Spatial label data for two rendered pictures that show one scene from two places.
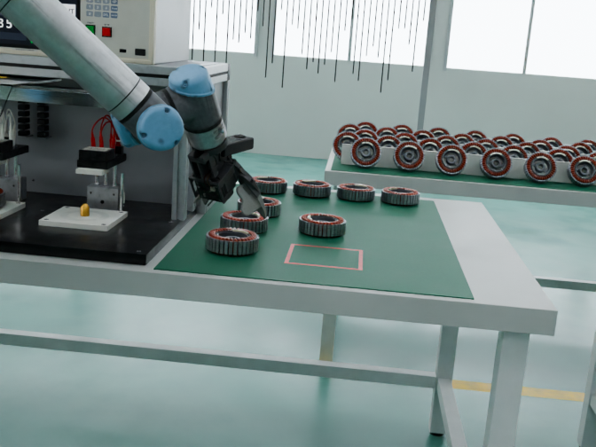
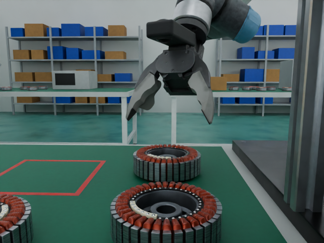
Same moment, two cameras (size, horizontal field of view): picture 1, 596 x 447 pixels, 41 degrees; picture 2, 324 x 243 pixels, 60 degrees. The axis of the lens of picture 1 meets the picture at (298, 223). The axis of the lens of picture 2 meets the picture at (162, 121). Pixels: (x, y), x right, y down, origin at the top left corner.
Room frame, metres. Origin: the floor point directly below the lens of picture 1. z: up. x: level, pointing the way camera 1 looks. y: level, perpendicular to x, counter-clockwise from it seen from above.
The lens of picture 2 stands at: (2.10, 0.11, 0.91)
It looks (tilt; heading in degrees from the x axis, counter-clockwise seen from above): 9 degrees down; 178
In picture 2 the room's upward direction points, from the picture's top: straight up
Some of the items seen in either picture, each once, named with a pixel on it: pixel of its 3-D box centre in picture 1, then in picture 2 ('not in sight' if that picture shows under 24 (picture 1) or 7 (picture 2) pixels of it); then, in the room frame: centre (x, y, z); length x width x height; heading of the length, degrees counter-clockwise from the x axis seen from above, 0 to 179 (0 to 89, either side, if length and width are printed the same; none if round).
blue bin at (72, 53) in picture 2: not in sight; (75, 54); (-4.70, -1.72, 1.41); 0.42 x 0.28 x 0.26; 178
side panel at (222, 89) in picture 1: (212, 143); not in sight; (2.11, 0.24, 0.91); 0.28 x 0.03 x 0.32; 176
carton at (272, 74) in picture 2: not in sight; (269, 75); (-4.40, 2.80, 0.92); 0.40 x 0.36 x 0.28; 176
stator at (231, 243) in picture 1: (232, 241); (167, 161); (1.65, 0.14, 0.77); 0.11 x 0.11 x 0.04
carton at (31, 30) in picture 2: not in sight; (37, 31); (-4.76, -2.57, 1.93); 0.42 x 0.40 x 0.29; 88
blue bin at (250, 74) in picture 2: not in sight; (251, 75); (-4.42, 2.38, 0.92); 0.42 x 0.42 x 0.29; 87
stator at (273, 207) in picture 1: (259, 207); not in sight; (2.01, 0.10, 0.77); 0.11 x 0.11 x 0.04
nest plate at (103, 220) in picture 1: (84, 217); not in sight; (1.73, 0.47, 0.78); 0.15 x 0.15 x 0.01; 86
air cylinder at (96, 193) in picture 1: (105, 196); not in sight; (1.87, 0.46, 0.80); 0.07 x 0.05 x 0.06; 86
